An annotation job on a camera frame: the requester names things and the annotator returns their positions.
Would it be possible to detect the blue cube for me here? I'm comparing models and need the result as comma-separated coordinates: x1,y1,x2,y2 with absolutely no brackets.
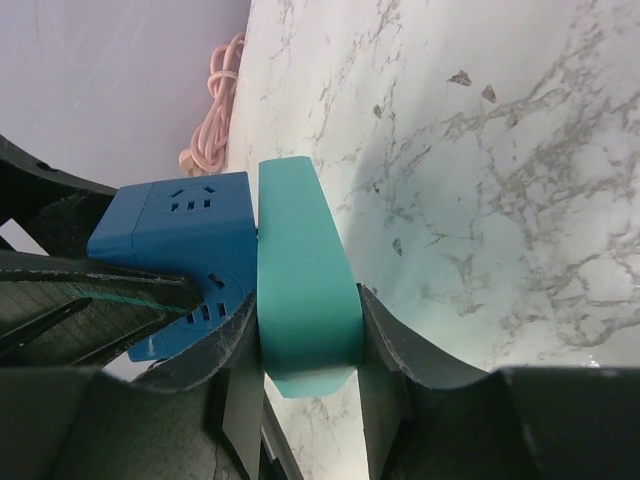
87,172,257,362

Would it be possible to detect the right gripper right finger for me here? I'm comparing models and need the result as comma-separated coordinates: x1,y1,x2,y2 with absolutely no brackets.
358,288,639,479

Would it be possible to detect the teal triangular power strip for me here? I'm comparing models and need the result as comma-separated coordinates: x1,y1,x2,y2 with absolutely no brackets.
257,157,364,398

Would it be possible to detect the pink coiled cable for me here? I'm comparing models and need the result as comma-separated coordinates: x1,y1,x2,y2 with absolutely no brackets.
178,32,246,177

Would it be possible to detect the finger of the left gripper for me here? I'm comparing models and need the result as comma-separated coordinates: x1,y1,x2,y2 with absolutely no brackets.
1,250,203,367
1,138,116,258

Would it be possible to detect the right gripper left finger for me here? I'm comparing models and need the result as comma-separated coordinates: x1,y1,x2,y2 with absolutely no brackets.
1,295,263,479

